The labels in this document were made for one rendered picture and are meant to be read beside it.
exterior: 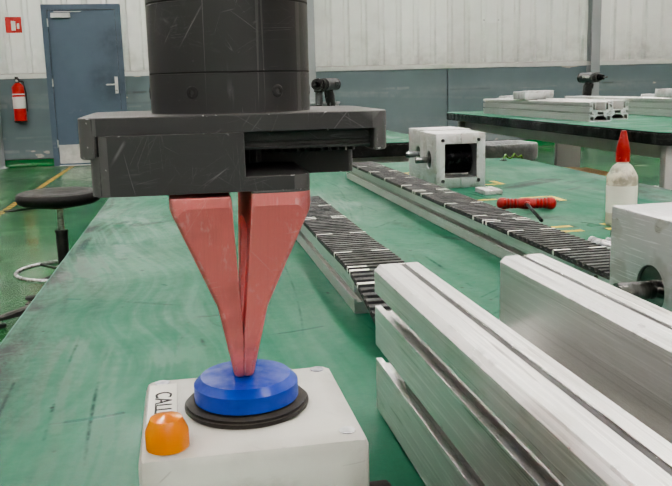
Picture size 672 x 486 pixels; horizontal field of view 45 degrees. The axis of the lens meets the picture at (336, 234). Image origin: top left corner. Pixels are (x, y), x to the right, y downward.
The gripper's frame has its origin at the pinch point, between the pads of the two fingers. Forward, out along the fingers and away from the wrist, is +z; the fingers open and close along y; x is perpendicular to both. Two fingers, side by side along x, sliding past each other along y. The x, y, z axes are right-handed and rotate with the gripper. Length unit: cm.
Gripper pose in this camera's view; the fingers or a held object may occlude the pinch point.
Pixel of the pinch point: (242, 350)
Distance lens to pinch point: 31.9
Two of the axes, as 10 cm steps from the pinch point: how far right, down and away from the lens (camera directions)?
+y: 9.8, -0.5, 1.8
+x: -1.8, -1.8, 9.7
